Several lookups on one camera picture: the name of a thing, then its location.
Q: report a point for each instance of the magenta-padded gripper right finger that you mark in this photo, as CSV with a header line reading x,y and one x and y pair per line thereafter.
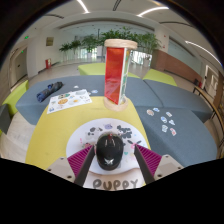
x,y
150,161

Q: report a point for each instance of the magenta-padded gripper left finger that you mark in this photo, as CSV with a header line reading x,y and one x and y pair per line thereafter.
x,y
80,161

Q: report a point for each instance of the black computer mouse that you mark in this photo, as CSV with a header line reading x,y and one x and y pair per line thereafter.
x,y
109,151

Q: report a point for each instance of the group of small stickers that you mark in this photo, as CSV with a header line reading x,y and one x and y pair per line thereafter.
x,y
150,112

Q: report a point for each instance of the white sticker sheet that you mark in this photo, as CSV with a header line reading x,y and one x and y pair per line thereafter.
x,y
68,100

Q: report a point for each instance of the long grey upholstered bench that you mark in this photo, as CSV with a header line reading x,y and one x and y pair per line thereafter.
x,y
31,106

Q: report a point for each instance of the dark blue folded umbrella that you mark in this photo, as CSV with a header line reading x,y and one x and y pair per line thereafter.
x,y
49,91

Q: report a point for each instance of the lime green bench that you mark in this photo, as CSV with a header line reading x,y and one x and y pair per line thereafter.
x,y
160,77
91,69

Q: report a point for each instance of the dark grey seat block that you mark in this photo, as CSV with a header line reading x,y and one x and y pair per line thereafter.
x,y
4,118

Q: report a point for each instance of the lime green seat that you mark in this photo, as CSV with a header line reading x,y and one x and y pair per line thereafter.
x,y
15,96

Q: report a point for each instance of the red panel wooden-ended column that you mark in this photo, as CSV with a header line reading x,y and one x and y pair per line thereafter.
x,y
115,75

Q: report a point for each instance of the red fire extinguisher box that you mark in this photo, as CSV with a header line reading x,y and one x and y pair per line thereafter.
x,y
48,63

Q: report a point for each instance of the group of potted plants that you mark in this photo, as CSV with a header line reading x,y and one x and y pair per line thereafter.
x,y
90,41

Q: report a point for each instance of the green exit sign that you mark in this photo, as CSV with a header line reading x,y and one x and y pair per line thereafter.
x,y
26,37

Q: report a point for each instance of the group of ceiling light strips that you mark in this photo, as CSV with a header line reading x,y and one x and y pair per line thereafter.
x,y
150,10

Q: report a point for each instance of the brown wall plaque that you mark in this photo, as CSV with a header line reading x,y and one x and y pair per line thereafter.
x,y
49,41

